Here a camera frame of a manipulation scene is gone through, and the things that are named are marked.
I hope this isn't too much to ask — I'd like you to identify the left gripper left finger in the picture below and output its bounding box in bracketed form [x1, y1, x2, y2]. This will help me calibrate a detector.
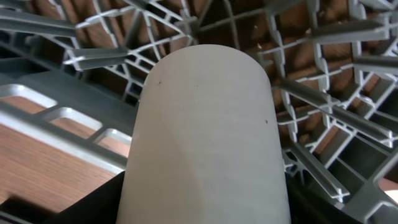
[44, 172, 125, 224]

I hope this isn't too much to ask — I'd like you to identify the grey plastic dishwasher rack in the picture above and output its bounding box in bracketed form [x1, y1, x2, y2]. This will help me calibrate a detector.
[1, 0, 397, 223]

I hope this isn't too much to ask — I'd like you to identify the white cup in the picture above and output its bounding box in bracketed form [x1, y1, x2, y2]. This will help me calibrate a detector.
[117, 45, 291, 224]

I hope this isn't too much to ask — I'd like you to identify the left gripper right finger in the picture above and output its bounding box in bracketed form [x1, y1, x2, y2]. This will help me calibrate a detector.
[285, 174, 361, 224]

